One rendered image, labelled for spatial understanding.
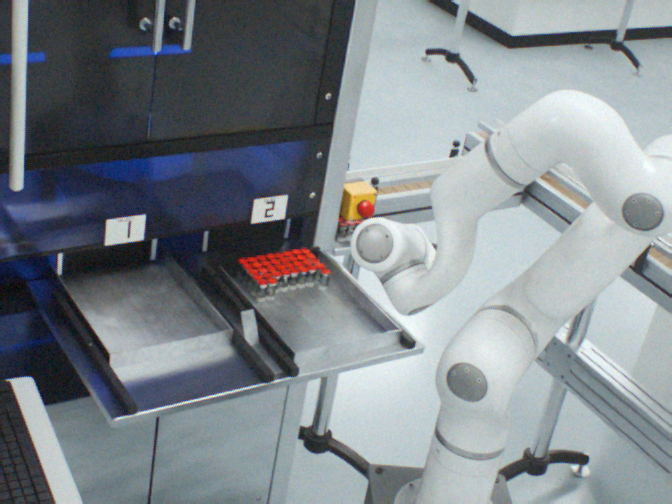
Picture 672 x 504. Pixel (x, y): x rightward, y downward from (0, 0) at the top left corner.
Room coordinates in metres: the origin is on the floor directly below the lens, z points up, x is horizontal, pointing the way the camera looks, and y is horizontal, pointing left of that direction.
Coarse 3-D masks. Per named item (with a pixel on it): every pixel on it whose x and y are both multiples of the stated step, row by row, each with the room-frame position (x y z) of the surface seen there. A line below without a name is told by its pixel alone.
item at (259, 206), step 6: (264, 198) 2.18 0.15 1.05; (270, 198) 2.19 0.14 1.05; (276, 198) 2.20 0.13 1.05; (282, 198) 2.21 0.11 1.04; (258, 204) 2.18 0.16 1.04; (264, 204) 2.19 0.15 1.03; (270, 204) 2.19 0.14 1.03; (276, 204) 2.20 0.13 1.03; (282, 204) 2.21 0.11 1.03; (258, 210) 2.18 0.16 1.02; (264, 210) 2.19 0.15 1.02; (276, 210) 2.21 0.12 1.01; (282, 210) 2.21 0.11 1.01; (252, 216) 2.17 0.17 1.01; (258, 216) 2.18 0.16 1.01; (276, 216) 2.21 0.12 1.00; (282, 216) 2.22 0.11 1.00; (252, 222) 2.17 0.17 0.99; (258, 222) 2.18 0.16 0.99
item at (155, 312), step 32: (160, 256) 2.13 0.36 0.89; (64, 288) 1.91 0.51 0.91; (96, 288) 1.97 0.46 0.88; (128, 288) 1.99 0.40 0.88; (160, 288) 2.01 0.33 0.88; (192, 288) 2.00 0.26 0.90; (96, 320) 1.86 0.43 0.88; (128, 320) 1.88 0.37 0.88; (160, 320) 1.90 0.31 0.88; (192, 320) 1.92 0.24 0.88; (224, 320) 1.89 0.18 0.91; (128, 352) 1.73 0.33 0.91; (160, 352) 1.77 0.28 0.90
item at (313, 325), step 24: (240, 288) 2.02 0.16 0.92; (312, 288) 2.12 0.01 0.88; (336, 288) 2.14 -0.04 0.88; (360, 288) 2.11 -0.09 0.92; (264, 312) 1.99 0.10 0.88; (288, 312) 2.01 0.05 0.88; (312, 312) 2.03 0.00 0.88; (336, 312) 2.04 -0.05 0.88; (360, 312) 2.06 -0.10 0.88; (384, 312) 2.03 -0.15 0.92; (288, 336) 1.92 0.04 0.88; (312, 336) 1.94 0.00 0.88; (336, 336) 1.95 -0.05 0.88; (360, 336) 1.97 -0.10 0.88; (384, 336) 1.94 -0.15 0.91; (312, 360) 1.84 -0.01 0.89
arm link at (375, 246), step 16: (368, 224) 1.54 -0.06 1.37; (384, 224) 1.53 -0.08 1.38; (400, 224) 1.58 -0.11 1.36; (352, 240) 1.53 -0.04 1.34; (368, 240) 1.52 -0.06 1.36; (384, 240) 1.52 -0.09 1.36; (400, 240) 1.52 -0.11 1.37; (416, 240) 1.58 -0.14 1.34; (368, 256) 1.51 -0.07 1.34; (384, 256) 1.50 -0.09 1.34; (400, 256) 1.51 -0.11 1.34; (416, 256) 1.54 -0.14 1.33; (384, 272) 1.52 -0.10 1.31
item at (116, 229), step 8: (136, 216) 2.01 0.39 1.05; (144, 216) 2.02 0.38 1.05; (112, 224) 1.98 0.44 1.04; (120, 224) 1.99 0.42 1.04; (136, 224) 2.01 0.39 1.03; (144, 224) 2.02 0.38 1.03; (112, 232) 1.98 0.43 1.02; (120, 232) 1.99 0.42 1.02; (136, 232) 2.01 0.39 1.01; (112, 240) 1.98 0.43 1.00; (120, 240) 1.99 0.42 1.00; (128, 240) 2.00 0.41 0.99; (136, 240) 2.01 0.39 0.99
